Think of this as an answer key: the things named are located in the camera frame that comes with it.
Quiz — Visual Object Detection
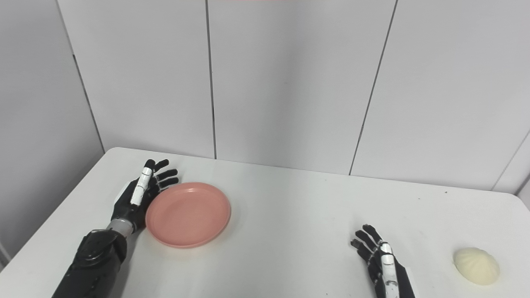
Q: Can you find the pink round plate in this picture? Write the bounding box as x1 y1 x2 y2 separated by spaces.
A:
145 182 231 249

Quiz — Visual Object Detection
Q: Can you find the cream steamed bun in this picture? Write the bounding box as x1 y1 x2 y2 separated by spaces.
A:
453 247 501 286

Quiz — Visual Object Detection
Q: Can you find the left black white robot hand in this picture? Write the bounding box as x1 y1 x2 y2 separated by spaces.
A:
111 159 180 235

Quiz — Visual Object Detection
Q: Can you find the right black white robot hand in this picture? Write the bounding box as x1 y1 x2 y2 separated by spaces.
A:
350 224 416 298

